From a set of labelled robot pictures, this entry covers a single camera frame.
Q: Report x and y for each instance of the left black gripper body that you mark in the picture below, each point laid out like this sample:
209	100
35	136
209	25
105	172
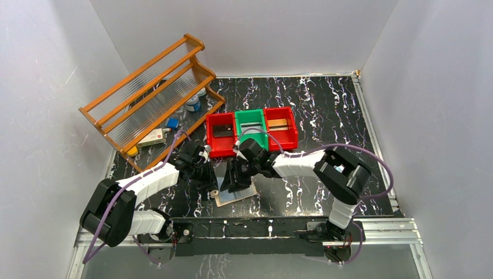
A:
207	174

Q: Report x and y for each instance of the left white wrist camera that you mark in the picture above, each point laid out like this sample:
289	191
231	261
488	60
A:
205	153

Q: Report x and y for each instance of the black card in bin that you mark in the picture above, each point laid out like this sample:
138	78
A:
224	130

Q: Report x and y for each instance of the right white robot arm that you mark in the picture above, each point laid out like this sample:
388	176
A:
341	172

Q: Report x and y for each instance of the small white red box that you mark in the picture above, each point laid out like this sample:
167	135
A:
156	136

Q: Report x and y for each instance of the small blue cube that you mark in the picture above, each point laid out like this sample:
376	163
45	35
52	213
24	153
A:
172	123

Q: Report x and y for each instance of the blue white round jar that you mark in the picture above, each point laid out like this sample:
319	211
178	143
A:
193	104

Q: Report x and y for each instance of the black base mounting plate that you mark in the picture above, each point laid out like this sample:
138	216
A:
255	236

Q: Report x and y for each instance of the orange wooden shelf rack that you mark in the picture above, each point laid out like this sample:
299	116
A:
156	91

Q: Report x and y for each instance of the gold card in bin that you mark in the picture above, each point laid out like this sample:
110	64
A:
277	124

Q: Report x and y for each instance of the left red plastic bin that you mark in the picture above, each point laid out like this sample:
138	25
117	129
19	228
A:
220	147

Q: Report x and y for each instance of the beige leather card holder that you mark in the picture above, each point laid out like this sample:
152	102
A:
225	198

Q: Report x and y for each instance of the green plastic bin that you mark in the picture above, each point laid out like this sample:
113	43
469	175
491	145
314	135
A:
245	119

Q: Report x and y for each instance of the right red plastic bin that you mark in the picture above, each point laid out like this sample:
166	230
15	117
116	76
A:
287	139

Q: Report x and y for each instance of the red plastic bin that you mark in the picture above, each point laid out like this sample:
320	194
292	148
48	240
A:
287	139
220	147

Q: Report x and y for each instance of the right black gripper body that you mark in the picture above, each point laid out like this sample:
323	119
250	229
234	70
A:
253	166

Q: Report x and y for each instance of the small yellow object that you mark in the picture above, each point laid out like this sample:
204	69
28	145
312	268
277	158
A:
134	151

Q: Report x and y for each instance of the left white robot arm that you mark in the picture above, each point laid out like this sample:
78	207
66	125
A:
111	213

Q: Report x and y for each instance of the silver card in bin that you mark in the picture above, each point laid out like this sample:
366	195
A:
245	126

